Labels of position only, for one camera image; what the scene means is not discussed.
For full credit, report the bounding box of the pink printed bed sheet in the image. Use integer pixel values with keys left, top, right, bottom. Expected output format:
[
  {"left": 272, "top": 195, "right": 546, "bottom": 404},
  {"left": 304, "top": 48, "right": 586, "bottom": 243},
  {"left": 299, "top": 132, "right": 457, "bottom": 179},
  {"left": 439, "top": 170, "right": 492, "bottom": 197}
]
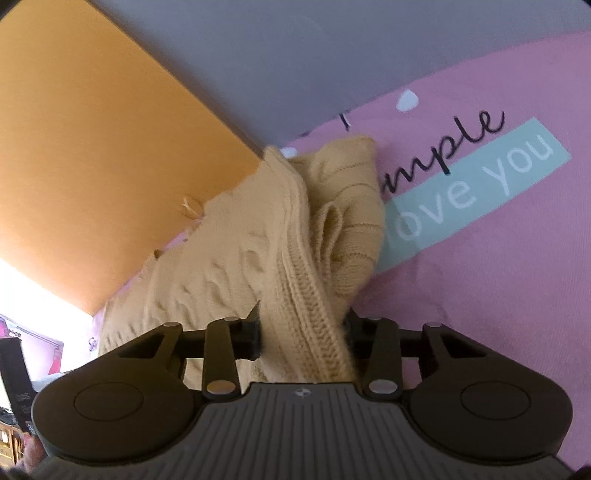
[{"left": 88, "top": 34, "right": 591, "bottom": 462}]

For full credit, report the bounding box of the grey panel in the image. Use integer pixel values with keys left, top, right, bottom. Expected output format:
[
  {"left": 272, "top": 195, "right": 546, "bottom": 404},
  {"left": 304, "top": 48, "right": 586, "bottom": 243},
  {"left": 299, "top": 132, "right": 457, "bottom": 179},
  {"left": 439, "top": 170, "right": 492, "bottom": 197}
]
[{"left": 90, "top": 0, "right": 591, "bottom": 149}]

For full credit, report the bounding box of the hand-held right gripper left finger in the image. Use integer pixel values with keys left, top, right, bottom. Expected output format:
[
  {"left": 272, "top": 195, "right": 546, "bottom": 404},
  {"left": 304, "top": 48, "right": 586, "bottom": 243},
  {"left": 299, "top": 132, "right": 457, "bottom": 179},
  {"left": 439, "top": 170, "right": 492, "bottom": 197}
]
[{"left": 117, "top": 301, "right": 265, "bottom": 400}]

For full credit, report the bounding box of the tan cable-knit cardigan sweater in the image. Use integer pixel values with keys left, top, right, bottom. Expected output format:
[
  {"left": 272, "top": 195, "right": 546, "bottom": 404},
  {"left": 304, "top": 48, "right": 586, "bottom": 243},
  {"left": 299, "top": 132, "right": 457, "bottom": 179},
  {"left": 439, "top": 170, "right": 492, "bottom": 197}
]
[{"left": 97, "top": 134, "right": 389, "bottom": 385}]

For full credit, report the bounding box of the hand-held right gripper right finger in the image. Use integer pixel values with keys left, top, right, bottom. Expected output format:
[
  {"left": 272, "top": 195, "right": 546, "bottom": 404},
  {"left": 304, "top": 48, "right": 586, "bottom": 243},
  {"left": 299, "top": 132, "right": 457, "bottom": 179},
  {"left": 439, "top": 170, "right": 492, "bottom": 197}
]
[{"left": 342, "top": 307, "right": 486, "bottom": 396}]

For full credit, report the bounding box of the orange board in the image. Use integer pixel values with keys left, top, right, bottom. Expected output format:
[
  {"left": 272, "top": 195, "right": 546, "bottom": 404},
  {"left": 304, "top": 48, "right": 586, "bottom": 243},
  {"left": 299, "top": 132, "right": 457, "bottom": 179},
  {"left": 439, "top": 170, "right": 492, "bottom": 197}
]
[{"left": 0, "top": 0, "right": 267, "bottom": 320}]

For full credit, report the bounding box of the dark upright object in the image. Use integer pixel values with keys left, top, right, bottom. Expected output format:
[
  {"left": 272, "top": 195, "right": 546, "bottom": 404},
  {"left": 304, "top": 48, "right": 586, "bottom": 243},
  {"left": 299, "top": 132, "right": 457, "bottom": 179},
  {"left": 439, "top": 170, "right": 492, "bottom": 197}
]
[{"left": 0, "top": 339, "right": 37, "bottom": 430}]

